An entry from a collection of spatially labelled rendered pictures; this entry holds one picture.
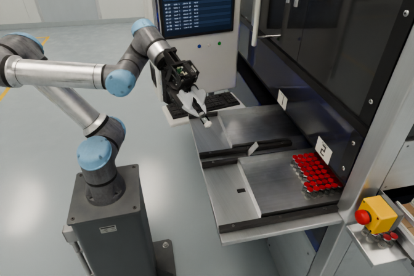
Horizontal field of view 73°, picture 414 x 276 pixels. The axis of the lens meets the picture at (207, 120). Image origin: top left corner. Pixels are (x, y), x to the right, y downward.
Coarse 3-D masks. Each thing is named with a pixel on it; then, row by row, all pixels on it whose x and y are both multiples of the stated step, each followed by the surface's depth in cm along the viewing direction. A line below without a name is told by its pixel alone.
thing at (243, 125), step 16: (224, 112) 136; (240, 112) 138; (256, 112) 140; (272, 112) 140; (224, 128) 125; (240, 128) 129; (256, 128) 129; (272, 128) 129; (288, 128) 129; (240, 144) 115
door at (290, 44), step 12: (264, 0) 132; (276, 0) 120; (264, 12) 133; (276, 12) 121; (288, 12) 110; (300, 12) 102; (264, 24) 135; (276, 24) 122; (288, 24) 112; (300, 24) 103; (276, 36) 124; (288, 36) 113; (300, 36) 104; (288, 48) 114
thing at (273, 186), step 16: (240, 160) 109; (256, 160) 110; (272, 160) 112; (288, 160) 112; (256, 176) 105; (272, 176) 105; (288, 176) 105; (256, 192) 98; (272, 192) 98; (288, 192) 98; (256, 208) 92; (272, 208) 93; (288, 208) 89; (304, 208) 90
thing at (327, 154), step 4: (320, 140) 97; (316, 144) 100; (320, 144) 97; (324, 144) 95; (316, 148) 100; (320, 148) 97; (324, 148) 95; (328, 148) 92; (328, 152) 93; (324, 156) 96; (328, 156) 93; (324, 160) 96; (328, 160) 93
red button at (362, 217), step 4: (356, 212) 77; (360, 212) 76; (364, 212) 76; (356, 216) 77; (360, 216) 76; (364, 216) 75; (368, 216) 75; (356, 220) 78; (360, 220) 76; (364, 220) 75; (368, 220) 75; (360, 224) 76; (364, 224) 76
